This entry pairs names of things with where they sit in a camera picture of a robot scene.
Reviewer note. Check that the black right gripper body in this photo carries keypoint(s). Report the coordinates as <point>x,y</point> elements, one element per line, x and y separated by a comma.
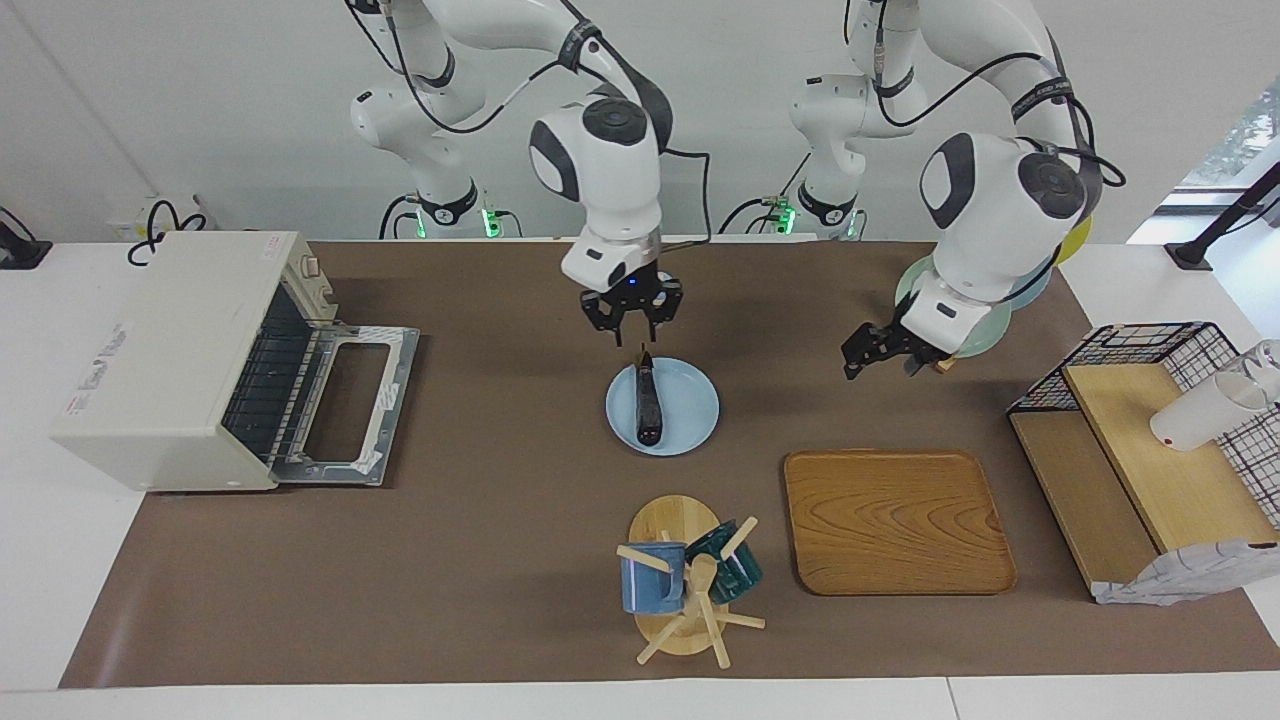
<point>632,290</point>

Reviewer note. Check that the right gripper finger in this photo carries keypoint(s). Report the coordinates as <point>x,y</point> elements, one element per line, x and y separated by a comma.
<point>605,318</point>
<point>662,314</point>

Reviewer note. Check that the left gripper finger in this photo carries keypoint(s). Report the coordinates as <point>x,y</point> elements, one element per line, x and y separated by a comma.
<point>916,366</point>
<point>858,355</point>

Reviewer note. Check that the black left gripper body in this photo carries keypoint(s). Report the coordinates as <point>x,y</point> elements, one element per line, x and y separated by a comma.
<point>900,342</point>

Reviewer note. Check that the dark purple eggplant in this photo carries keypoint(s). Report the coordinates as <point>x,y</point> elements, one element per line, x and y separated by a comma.
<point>650,405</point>

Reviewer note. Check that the light blue round plate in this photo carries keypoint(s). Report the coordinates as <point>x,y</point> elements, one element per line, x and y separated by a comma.
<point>690,410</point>

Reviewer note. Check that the toaster oven glass door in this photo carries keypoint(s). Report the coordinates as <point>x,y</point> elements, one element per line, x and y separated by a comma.
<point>395,400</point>

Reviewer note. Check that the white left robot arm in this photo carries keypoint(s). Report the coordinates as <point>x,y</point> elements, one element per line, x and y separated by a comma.
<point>985,220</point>

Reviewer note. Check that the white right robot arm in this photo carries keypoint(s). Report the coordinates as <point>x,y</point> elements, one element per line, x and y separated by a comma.
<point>610,170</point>

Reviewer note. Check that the beige oven knob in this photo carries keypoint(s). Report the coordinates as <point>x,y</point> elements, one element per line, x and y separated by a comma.
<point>312,267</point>
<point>328,294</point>

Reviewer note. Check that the beige toaster oven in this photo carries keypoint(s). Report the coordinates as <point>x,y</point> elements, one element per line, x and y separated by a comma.
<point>170,370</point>

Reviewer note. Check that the pale green plate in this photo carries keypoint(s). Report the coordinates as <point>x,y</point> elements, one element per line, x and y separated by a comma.
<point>985,325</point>

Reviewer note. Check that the light blue racked plate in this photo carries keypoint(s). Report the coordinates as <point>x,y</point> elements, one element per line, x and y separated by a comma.
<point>1035,285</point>

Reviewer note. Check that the wooden serving tray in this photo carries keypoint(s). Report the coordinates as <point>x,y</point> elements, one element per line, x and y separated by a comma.
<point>900,520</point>

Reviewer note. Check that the wooden mug tree stand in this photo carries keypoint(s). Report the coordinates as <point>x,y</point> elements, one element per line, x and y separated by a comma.
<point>672,515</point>

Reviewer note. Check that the yellow plate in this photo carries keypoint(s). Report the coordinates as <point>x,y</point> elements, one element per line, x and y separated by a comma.
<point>1075,240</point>

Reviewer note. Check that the dark green mug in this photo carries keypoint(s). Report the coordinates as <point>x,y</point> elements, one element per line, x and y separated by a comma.
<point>742,572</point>

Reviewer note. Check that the brown table mat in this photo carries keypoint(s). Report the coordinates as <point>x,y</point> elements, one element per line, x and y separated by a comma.
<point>500,560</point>

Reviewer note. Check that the blue mug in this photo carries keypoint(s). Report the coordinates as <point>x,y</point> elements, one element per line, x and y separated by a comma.
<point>645,585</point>

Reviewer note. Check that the wooden two-step shelf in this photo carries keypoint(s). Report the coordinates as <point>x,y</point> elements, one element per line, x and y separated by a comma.
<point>1170,470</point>

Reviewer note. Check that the white cup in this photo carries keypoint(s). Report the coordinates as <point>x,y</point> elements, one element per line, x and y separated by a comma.
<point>1195,420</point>

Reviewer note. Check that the grey white patterned cloth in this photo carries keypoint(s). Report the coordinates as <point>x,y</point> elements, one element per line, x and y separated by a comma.
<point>1180,578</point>

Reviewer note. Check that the red white warning sticker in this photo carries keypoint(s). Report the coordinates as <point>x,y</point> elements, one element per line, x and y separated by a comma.
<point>273,249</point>

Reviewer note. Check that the clear glass cup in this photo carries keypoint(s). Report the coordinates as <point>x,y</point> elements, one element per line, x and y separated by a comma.
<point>1268,360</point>

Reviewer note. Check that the white power strip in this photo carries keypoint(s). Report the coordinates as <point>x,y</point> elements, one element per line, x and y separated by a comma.
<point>125,225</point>

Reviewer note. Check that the black desk clamp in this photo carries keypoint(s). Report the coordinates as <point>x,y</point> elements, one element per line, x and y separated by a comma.
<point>20,255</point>

